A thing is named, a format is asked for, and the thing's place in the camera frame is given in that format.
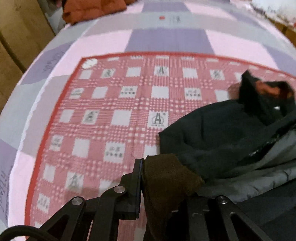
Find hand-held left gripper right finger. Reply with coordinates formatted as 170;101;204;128
170;195;274;241

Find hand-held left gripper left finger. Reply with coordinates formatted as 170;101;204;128
38;159;146;241

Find dark navy winter jacket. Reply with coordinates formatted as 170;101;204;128
143;70;296;241

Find red checked blanket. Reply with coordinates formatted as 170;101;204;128
24;52;296;229

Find orange puffer jacket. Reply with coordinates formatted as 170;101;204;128
62;0;127;25

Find wooden cabinet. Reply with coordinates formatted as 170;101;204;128
266;14;296;48

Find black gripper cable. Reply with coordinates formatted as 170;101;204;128
0;225;58;241

